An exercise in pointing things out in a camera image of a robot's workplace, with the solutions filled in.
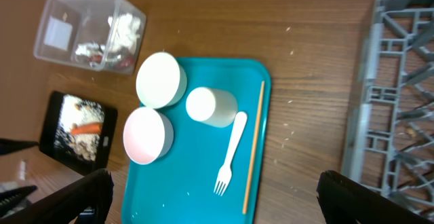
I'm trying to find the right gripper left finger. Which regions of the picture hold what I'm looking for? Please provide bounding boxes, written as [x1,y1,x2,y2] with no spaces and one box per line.
[1,169,114,224]

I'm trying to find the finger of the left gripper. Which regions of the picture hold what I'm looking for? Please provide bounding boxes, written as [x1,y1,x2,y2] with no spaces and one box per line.
[0,185,37,214]
[0,138,39,155]

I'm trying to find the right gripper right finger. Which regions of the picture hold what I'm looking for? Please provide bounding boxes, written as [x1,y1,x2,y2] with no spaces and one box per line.
[317,170,432,224]

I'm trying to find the orange carrot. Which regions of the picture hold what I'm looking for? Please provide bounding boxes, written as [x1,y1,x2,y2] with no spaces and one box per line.
[71,122,102,135]

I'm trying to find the pink bowl with nuts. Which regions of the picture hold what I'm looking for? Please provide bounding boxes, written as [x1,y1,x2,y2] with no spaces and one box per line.
[123,107,174,165]

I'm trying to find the wooden chopstick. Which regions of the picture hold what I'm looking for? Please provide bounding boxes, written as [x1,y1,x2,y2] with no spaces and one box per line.
[242,81,265,214]

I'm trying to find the white plastic fork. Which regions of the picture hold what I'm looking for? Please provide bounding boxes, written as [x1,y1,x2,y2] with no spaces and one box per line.
[214,111,248,196]

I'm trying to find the white bowl with crumbs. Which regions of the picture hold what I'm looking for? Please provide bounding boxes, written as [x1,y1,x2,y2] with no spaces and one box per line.
[136,52,187,109]

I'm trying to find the red snack wrapper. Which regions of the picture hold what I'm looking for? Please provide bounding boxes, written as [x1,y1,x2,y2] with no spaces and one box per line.
[89,54,134,69]

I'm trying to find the white paper cup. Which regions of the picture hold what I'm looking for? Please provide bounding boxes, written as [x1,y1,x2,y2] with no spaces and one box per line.
[186,87,238,128]

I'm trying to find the white napkin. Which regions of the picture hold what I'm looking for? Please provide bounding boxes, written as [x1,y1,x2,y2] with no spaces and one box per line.
[75,13,142,62]

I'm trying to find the black waste tray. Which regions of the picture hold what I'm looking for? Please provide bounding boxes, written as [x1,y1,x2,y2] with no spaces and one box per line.
[39,91,118,175]

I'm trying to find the grey dishwasher rack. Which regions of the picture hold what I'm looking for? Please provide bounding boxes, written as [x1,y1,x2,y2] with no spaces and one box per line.
[340,0,433,219]

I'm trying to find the spilled rice grains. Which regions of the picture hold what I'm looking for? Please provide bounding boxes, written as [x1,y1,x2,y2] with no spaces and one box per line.
[54,94,105,153]

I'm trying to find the teal serving tray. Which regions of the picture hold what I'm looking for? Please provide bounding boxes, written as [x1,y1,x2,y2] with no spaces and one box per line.
[121,57,271,223]

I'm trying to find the clear plastic bin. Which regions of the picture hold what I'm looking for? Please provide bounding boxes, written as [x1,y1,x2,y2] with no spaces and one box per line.
[33,0,146,75]

